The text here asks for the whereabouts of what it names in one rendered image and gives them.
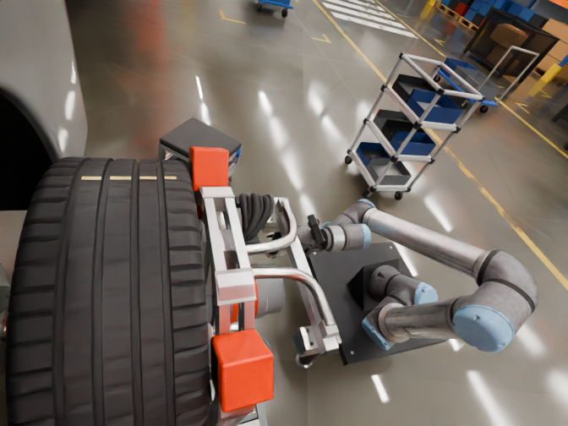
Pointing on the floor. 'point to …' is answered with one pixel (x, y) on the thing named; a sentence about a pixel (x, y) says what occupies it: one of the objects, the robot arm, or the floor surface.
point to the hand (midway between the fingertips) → (272, 239)
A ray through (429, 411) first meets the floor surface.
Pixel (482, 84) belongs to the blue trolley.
